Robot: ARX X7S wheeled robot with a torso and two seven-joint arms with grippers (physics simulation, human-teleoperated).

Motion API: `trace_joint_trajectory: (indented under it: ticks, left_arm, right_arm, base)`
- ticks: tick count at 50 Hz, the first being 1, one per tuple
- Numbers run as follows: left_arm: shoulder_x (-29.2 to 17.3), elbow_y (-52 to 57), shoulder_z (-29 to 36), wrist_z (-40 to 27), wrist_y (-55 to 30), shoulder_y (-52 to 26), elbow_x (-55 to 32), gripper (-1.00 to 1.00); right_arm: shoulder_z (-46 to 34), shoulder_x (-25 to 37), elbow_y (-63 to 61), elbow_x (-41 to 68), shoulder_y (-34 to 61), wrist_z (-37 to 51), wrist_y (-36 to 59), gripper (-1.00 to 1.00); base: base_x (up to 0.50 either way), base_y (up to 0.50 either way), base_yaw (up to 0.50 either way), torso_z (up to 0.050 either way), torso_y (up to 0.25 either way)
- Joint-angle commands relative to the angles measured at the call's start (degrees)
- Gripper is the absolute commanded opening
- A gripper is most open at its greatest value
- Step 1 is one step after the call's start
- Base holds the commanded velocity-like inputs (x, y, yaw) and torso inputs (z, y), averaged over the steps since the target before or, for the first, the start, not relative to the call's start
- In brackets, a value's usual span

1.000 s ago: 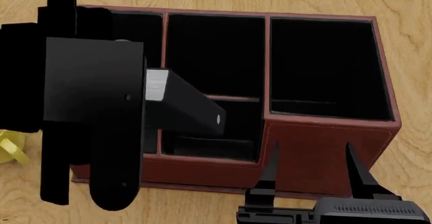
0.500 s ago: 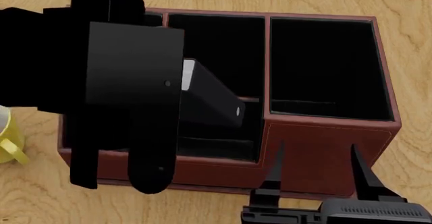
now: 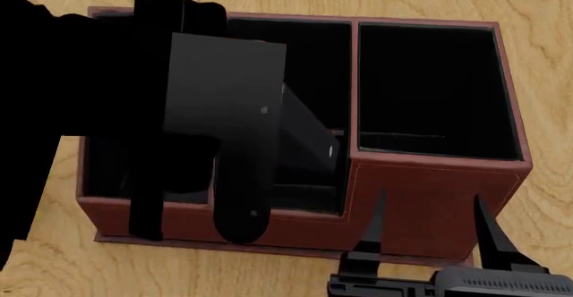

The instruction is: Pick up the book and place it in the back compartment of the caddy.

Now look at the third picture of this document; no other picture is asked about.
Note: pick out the reddish brown leather caddy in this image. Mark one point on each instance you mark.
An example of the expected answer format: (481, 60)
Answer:
(425, 193)

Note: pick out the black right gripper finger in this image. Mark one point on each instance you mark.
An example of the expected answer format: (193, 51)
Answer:
(494, 240)
(369, 243)

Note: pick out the grey vented camera box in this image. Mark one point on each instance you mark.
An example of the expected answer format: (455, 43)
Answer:
(506, 283)

